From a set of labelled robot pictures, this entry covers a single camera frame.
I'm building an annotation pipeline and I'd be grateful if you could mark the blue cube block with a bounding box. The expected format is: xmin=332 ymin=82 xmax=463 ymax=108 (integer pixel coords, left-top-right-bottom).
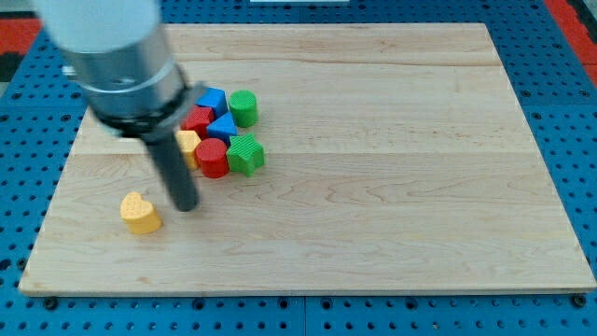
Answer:
xmin=195 ymin=87 xmax=229 ymax=119

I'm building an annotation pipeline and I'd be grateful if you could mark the red hexagonal block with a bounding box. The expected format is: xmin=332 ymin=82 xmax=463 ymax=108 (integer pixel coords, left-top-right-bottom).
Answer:
xmin=180 ymin=105 xmax=215 ymax=139

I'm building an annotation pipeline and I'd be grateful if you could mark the yellow heart block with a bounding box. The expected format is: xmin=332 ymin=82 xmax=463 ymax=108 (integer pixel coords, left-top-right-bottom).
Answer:
xmin=119 ymin=191 xmax=162 ymax=234

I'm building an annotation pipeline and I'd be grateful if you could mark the blue triangle block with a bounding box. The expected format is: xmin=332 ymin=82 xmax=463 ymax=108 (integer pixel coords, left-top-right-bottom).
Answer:
xmin=206 ymin=112 xmax=237 ymax=147

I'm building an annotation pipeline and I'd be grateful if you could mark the red cylinder block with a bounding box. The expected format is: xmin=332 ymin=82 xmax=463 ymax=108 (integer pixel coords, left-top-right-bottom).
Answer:
xmin=195 ymin=138 xmax=229 ymax=178

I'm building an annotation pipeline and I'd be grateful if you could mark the green cylinder block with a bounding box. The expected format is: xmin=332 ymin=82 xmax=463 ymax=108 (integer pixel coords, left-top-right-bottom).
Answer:
xmin=229 ymin=90 xmax=258 ymax=128

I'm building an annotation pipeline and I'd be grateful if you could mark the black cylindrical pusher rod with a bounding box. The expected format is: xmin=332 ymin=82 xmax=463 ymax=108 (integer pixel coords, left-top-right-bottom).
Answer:
xmin=142 ymin=131 xmax=200 ymax=212

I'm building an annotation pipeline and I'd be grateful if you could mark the green star block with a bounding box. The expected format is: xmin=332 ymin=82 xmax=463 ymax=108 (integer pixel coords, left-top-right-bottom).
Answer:
xmin=227 ymin=133 xmax=265 ymax=177

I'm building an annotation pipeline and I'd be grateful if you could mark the light wooden board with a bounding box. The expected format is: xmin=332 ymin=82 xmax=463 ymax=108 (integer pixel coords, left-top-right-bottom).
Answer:
xmin=20 ymin=23 xmax=596 ymax=297

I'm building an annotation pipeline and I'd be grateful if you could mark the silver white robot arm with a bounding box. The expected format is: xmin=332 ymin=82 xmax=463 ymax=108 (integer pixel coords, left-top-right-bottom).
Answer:
xmin=33 ymin=0 xmax=204 ymax=142

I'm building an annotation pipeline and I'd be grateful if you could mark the yellow pentagon block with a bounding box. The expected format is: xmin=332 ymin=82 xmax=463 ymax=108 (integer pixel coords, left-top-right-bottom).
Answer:
xmin=175 ymin=130 xmax=201 ymax=170

